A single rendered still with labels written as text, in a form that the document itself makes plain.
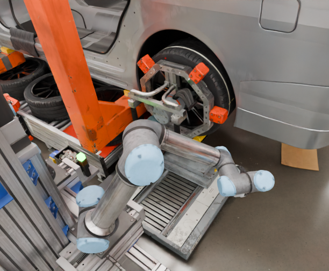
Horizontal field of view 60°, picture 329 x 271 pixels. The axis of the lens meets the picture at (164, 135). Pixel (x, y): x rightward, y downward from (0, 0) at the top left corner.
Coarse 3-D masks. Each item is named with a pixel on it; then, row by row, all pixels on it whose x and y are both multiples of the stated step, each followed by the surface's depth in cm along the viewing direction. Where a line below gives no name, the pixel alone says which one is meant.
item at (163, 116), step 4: (168, 96) 186; (172, 96) 185; (168, 100) 183; (172, 100) 183; (176, 100) 184; (180, 100) 186; (180, 104) 186; (184, 104) 189; (156, 108) 181; (156, 112) 183; (160, 112) 181; (164, 112) 178; (168, 112) 179; (156, 116) 186; (160, 116) 183; (164, 116) 181; (168, 116) 179; (160, 120) 186; (164, 120) 183; (168, 120) 181
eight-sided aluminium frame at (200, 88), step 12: (156, 72) 189; (168, 72) 177; (180, 72) 171; (144, 84) 197; (192, 84) 171; (204, 84) 173; (204, 96) 170; (204, 108) 176; (204, 120) 182; (180, 132) 204; (192, 132) 196
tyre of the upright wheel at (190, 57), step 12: (168, 48) 183; (180, 48) 179; (192, 48) 178; (204, 48) 179; (156, 60) 188; (168, 60) 182; (180, 60) 176; (192, 60) 171; (204, 60) 173; (216, 60) 176; (216, 72) 173; (216, 84) 171; (228, 84) 178; (216, 96) 176; (228, 108) 184; (204, 132) 202
